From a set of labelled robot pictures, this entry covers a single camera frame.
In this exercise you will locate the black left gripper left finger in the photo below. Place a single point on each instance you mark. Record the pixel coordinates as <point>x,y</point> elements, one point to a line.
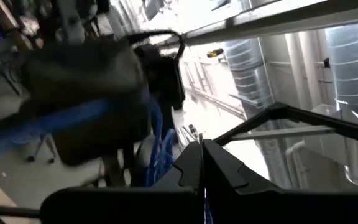
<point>120,207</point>

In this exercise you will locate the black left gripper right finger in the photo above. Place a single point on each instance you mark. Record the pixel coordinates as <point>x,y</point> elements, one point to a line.
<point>275,207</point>

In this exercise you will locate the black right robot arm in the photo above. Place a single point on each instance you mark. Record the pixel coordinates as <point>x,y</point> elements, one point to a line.
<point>166,77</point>

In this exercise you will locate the black overhead light bar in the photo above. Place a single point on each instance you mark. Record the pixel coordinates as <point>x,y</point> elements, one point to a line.
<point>275,23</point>

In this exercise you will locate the black rig frame post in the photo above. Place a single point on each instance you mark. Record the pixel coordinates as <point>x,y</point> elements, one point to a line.
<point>291,113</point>

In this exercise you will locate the silver ribbed ceiling duct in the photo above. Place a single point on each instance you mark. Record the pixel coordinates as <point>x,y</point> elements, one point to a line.
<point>356,62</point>
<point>247,71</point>

